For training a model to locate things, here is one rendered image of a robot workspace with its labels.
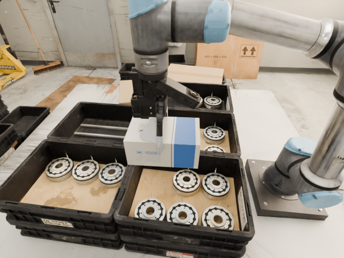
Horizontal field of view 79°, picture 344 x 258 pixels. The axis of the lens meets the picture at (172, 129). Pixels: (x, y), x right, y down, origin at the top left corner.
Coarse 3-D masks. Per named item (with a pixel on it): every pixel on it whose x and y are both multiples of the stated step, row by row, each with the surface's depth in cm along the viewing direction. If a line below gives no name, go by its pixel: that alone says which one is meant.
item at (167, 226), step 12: (204, 156) 79; (216, 156) 78; (228, 156) 78; (132, 168) 74; (240, 168) 74; (120, 204) 63; (120, 216) 60; (156, 228) 59; (168, 228) 58; (180, 228) 57; (192, 228) 57; (204, 228) 57; (216, 228) 57; (252, 228) 57; (240, 240) 57
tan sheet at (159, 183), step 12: (144, 180) 82; (156, 180) 82; (168, 180) 82; (228, 180) 82; (144, 192) 78; (156, 192) 78; (168, 192) 78; (132, 204) 74; (168, 204) 74; (192, 204) 74; (204, 204) 74; (216, 204) 74; (228, 204) 74; (132, 216) 70
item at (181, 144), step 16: (128, 128) 58; (144, 128) 58; (176, 128) 58; (192, 128) 58; (128, 144) 55; (144, 144) 54; (176, 144) 54; (192, 144) 53; (128, 160) 59; (144, 160) 58; (160, 160) 58; (176, 160) 57; (192, 160) 57
